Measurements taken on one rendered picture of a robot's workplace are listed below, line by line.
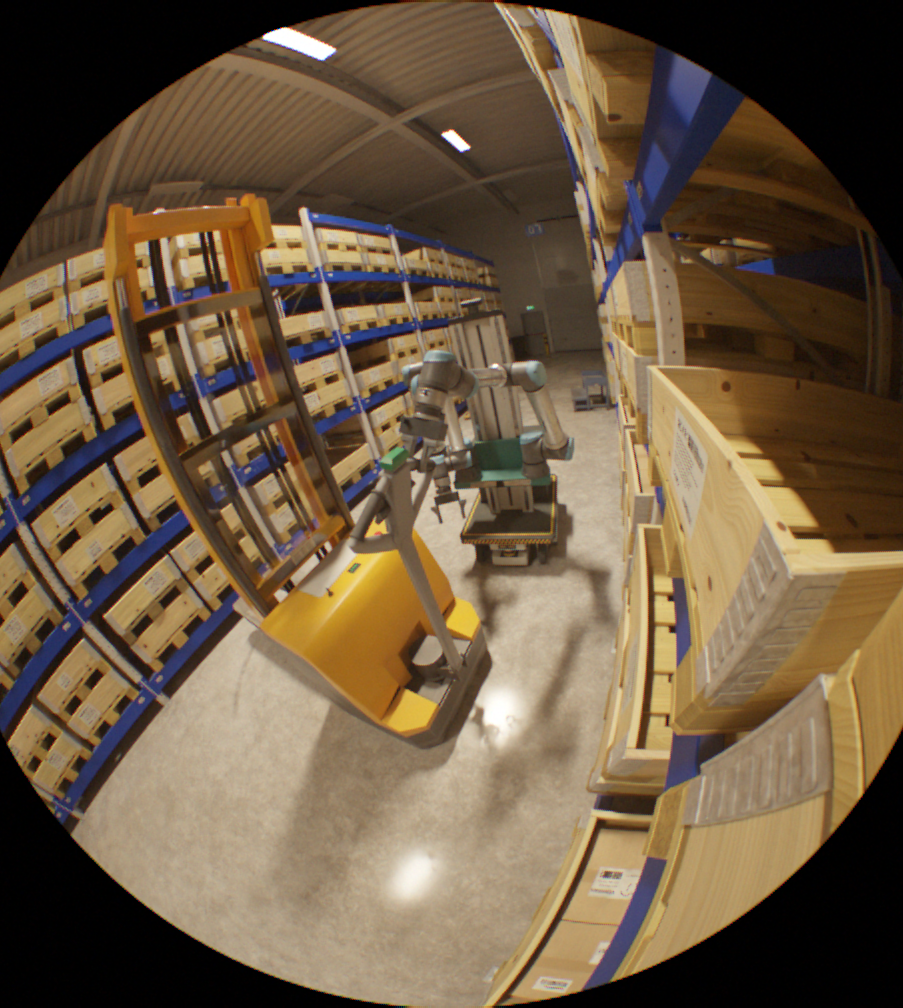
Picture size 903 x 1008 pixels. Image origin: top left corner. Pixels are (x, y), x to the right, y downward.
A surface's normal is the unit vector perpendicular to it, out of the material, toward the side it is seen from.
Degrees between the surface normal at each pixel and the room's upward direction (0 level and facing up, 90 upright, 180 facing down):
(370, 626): 74
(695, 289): 90
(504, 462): 90
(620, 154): 90
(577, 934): 0
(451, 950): 0
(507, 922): 0
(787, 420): 90
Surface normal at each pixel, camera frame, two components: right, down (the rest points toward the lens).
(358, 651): 0.78, -0.20
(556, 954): -0.22, -0.84
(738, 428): -0.40, 0.55
